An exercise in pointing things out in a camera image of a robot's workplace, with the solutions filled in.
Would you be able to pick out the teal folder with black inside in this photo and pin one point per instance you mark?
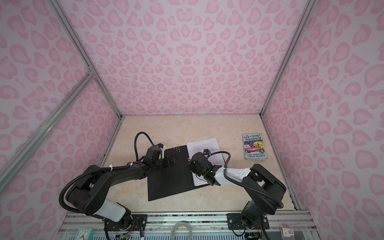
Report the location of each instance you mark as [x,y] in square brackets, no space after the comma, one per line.
[171,181]

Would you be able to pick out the small green clock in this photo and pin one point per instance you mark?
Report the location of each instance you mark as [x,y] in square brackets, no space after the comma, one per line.
[84,234]

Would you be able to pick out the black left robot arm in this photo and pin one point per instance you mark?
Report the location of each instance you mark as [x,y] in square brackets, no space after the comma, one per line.
[87,193]

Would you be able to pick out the left aluminium frame post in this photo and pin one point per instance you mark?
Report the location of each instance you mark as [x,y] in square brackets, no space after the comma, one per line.
[64,20]

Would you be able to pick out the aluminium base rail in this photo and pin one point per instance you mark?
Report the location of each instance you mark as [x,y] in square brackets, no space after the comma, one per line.
[191,226]

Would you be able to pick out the right aluminium frame post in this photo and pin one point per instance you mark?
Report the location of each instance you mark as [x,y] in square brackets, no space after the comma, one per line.
[297,34]

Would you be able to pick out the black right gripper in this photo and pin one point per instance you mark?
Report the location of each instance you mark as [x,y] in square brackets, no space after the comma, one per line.
[190,164]

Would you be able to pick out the aluminium frame post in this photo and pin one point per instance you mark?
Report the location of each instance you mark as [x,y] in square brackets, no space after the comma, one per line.
[297,34]
[64,20]

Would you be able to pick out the red white label packet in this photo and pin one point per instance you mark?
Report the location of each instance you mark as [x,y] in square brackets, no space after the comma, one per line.
[287,232]

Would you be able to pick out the diagonal aluminium frame bar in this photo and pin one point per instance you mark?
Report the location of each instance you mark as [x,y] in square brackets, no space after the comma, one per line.
[19,160]

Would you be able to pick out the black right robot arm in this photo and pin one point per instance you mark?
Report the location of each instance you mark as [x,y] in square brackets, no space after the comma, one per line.
[265,190]

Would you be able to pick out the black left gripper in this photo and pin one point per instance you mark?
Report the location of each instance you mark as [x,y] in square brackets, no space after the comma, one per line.
[173,163]

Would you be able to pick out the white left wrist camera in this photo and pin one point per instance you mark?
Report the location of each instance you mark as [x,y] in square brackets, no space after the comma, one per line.
[163,148]

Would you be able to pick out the treehouse storey book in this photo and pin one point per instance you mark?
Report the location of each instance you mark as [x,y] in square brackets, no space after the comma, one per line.
[254,147]

